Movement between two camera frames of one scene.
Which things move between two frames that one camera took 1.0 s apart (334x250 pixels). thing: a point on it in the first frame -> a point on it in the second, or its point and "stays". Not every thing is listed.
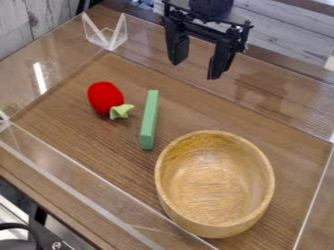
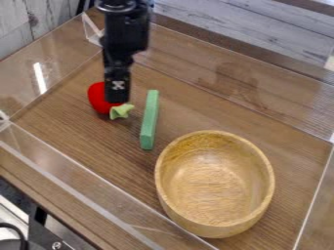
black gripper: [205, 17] -> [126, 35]
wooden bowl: [214, 184] stays
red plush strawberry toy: [106, 99] stays
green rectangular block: [149, 124] stays
